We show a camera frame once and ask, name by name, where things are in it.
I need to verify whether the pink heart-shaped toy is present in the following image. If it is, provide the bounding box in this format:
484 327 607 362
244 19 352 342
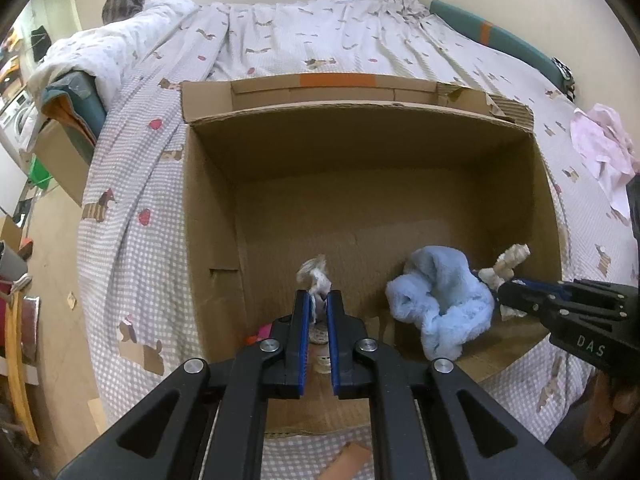
245 324 275 346

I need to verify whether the teal and orange folded cushion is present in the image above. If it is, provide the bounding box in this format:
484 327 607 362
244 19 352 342
40 70 108 143

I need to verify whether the light wooden cabinet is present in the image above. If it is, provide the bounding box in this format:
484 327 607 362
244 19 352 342
32 120 98 208

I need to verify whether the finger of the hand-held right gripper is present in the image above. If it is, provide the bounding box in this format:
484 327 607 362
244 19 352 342
515 277 581 297
497 284 557 325

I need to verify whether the white washing machine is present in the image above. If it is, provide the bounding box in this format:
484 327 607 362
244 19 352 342
0 92 38 151

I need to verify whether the person's right hand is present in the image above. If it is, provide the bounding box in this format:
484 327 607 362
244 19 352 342
591 371 640 443

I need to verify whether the black hanging garment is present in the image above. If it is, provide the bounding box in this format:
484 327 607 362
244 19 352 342
30 27 51 63

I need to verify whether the cardboard box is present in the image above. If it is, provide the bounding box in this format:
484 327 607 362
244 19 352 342
180 72 568 436

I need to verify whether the white printed duvet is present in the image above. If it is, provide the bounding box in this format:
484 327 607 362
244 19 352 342
32 0 201 106

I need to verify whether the fluffy light blue scrunchie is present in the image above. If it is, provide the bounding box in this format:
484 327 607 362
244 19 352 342
385 245 496 361

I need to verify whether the tan cardboard tube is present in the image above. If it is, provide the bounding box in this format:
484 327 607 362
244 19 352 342
320 442 372 480

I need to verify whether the grey bin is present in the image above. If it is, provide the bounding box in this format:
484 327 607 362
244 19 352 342
0 240 28 281

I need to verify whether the cream scrunchie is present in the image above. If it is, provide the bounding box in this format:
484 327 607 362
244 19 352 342
477 243 532 321

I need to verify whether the silver padded mat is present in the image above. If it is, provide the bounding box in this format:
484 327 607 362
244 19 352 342
20 295 42 366

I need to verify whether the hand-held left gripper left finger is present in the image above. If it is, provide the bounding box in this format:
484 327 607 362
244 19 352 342
57 289 311 480

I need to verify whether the pale pink cloth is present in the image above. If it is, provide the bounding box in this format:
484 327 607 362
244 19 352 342
570 104 638 221

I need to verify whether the grey tabby cat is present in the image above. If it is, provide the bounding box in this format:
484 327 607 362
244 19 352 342
101 0 151 25

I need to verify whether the yellow wooden chair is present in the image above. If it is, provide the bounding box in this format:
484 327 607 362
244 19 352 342
0 275 41 446

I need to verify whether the crumpled printed cloth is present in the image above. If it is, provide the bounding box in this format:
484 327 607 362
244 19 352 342
382 0 431 18

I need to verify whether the brown lace-trimmed scrunchie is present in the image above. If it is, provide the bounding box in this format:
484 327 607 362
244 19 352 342
296 255 333 373

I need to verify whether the black and white patterned item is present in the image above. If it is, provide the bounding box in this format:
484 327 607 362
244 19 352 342
550 57 577 102

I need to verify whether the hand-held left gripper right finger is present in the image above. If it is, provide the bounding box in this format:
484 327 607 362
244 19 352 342
326 290 576 480

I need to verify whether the teal pillow with orange stripe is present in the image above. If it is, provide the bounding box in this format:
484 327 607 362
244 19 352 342
429 0 568 83

